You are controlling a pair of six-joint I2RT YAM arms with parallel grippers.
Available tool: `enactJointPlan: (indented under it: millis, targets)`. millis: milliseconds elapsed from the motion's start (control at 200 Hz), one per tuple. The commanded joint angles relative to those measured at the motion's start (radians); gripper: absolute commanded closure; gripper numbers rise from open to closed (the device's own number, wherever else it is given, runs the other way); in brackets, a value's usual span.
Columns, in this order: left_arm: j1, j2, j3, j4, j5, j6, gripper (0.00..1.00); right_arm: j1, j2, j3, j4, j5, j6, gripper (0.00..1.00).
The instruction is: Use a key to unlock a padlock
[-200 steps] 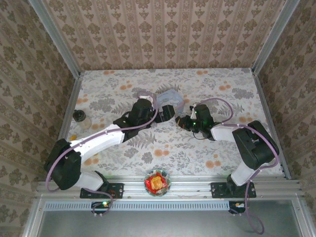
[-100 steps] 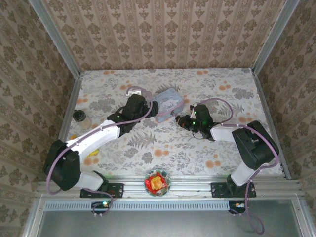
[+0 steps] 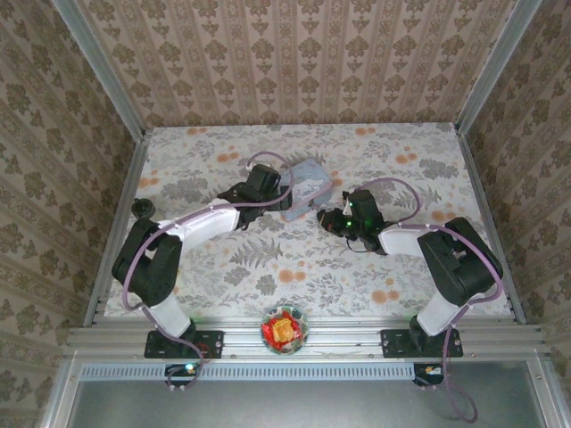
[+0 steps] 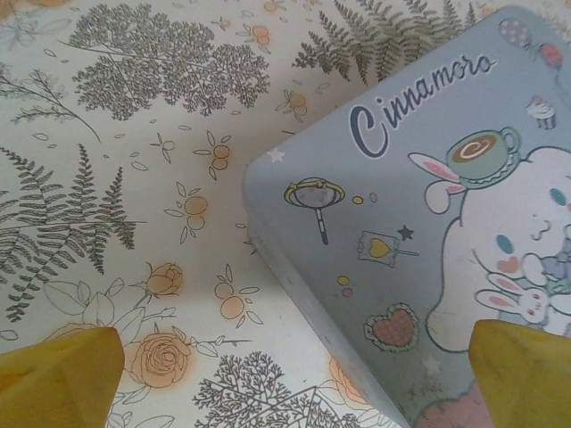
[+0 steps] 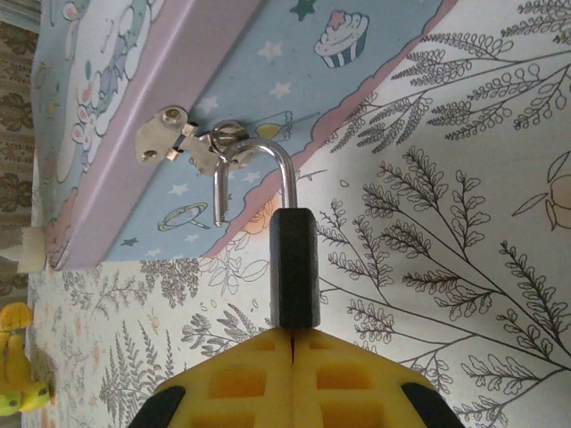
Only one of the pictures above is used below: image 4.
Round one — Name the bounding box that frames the floral patterned table cover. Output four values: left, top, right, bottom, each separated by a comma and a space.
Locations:
0, 0, 571, 428

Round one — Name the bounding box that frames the blue cartoon tin box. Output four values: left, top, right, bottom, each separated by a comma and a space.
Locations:
242, 4, 571, 428

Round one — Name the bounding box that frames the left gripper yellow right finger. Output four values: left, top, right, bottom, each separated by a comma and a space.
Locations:
468, 317, 571, 428

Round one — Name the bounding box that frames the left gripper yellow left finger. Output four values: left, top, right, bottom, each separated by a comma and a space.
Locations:
0, 326, 126, 428

